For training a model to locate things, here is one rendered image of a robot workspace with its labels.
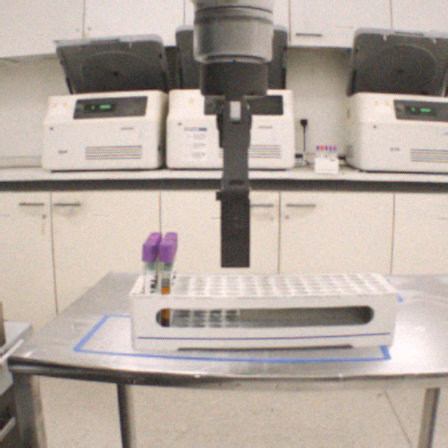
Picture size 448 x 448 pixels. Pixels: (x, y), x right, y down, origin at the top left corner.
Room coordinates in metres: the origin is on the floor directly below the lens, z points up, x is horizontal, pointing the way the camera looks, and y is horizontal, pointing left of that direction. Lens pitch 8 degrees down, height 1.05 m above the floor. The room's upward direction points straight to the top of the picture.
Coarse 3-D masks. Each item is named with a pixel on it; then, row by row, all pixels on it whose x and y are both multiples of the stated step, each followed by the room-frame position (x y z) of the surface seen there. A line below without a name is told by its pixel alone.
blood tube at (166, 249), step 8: (160, 248) 0.63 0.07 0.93; (168, 248) 0.63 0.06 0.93; (160, 256) 0.63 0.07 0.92; (168, 256) 0.63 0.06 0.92; (160, 264) 0.63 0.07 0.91; (168, 264) 0.63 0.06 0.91; (160, 272) 0.63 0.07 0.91; (168, 272) 0.63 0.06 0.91; (160, 280) 0.63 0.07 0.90; (168, 280) 0.63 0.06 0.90; (160, 288) 0.63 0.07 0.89; (168, 288) 0.63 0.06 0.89; (160, 312) 0.63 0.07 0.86; (168, 312) 0.63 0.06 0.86; (160, 320) 0.63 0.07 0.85; (168, 320) 0.63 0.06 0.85
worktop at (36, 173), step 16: (0, 176) 2.62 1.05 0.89; (16, 176) 2.61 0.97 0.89; (32, 176) 2.61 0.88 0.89; (48, 176) 2.60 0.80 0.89; (64, 176) 2.60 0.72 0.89; (80, 176) 2.60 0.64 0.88; (96, 176) 2.59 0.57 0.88; (112, 176) 2.59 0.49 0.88; (128, 176) 2.58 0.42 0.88; (144, 176) 2.58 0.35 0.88; (160, 176) 2.58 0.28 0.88; (176, 176) 2.57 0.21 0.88; (192, 176) 2.57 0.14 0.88; (208, 176) 2.57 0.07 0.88; (256, 176) 2.56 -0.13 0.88; (272, 176) 2.56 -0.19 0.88; (288, 176) 2.55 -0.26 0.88; (304, 176) 2.55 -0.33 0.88; (320, 176) 2.55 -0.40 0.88; (336, 176) 2.54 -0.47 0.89; (352, 176) 2.54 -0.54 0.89; (368, 176) 2.53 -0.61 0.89; (384, 176) 2.53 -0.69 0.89; (400, 176) 2.53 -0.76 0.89; (416, 176) 2.52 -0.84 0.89; (432, 176) 2.52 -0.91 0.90
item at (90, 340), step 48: (96, 288) 0.88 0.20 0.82; (432, 288) 0.87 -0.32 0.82; (48, 336) 0.65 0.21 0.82; (96, 336) 0.66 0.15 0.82; (432, 336) 0.64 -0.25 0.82; (144, 384) 0.56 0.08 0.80; (192, 384) 0.55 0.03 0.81; (240, 384) 0.55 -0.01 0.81; (288, 384) 0.54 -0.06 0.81; (336, 384) 0.54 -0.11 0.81; (384, 384) 0.54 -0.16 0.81; (432, 384) 0.53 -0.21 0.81; (432, 432) 0.94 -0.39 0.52
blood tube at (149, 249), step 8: (144, 248) 0.63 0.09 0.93; (152, 248) 0.63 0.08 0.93; (144, 256) 0.63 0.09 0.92; (152, 256) 0.63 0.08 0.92; (144, 264) 0.63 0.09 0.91; (152, 264) 0.63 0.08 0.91; (144, 272) 0.63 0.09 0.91; (152, 272) 0.63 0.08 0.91; (144, 280) 0.63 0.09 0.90; (152, 280) 0.63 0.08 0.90; (144, 288) 0.63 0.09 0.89; (152, 288) 0.63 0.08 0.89
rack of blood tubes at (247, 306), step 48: (192, 288) 0.65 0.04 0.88; (240, 288) 0.65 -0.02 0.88; (288, 288) 0.65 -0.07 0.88; (336, 288) 0.65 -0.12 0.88; (384, 288) 0.64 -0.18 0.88; (144, 336) 0.62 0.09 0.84; (192, 336) 0.62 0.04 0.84; (240, 336) 0.62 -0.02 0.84; (288, 336) 0.62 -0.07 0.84; (384, 336) 0.62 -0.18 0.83
